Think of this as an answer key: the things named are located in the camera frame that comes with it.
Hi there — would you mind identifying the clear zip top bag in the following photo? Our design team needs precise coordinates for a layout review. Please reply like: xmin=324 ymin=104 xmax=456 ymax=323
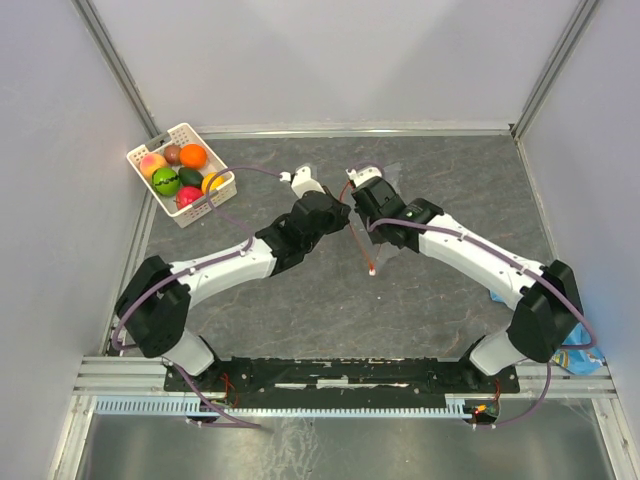
xmin=339 ymin=162 xmax=401 ymax=277

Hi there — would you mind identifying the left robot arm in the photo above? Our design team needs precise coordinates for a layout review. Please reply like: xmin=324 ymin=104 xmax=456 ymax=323
xmin=112 ymin=188 xmax=351 ymax=390

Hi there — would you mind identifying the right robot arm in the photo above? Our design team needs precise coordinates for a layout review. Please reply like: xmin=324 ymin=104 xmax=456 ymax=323
xmin=347 ymin=167 xmax=583 ymax=391

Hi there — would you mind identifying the yellow lemon toy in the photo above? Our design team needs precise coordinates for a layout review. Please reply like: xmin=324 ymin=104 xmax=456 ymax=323
xmin=201 ymin=172 xmax=225 ymax=194

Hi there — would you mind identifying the dark green avocado toy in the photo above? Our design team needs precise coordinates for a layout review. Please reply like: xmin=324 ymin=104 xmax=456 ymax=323
xmin=178 ymin=167 xmax=204 ymax=189

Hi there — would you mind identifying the red apple toy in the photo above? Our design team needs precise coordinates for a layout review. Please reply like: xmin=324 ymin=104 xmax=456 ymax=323
xmin=175 ymin=186 xmax=203 ymax=210

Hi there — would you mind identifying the orange toy fruit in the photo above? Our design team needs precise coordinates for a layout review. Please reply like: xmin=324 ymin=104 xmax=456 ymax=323
xmin=179 ymin=143 xmax=208 ymax=169

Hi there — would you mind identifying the green watermelon toy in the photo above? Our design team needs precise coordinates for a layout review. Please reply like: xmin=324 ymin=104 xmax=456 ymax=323
xmin=151 ymin=167 xmax=181 ymax=197

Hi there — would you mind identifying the white plastic basket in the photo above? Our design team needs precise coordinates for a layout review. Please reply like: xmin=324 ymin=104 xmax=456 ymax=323
xmin=126 ymin=123 xmax=237 ymax=228

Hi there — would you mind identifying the brown toy fruit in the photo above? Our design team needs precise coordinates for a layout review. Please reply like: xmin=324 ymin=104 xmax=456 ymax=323
xmin=163 ymin=145 xmax=181 ymax=165

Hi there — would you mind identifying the peach toy fruit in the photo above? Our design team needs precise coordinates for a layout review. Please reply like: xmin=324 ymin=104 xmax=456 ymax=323
xmin=139 ymin=153 xmax=169 ymax=180

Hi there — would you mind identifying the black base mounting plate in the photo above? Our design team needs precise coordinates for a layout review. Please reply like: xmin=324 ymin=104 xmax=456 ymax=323
xmin=192 ymin=357 xmax=520 ymax=410

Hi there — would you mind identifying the blue patterned cloth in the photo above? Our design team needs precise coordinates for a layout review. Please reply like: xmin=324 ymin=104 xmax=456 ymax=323
xmin=488 ymin=288 xmax=605 ymax=376

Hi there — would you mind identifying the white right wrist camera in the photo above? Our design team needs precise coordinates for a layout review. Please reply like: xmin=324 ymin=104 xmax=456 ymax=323
xmin=345 ymin=164 xmax=385 ymax=189

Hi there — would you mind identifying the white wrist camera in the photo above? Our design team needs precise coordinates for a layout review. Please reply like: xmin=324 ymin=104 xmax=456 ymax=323
xmin=345 ymin=164 xmax=385 ymax=189
xmin=278 ymin=164 xmax=325 ymax=199

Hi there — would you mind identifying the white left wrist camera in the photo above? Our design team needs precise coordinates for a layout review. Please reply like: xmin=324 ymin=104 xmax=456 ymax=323
xmin=278 ymin=164 xmax=325 ymax=199

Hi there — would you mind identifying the aluminium frame rail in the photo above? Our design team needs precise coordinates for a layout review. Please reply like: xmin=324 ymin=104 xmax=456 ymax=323
xmin=73 ymin=357 xmax=617 ymax=399

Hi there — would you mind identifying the light blue cable duct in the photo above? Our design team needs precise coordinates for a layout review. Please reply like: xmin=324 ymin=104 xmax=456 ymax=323
xmin=94 ymin=393 xmax=476 ymax=419

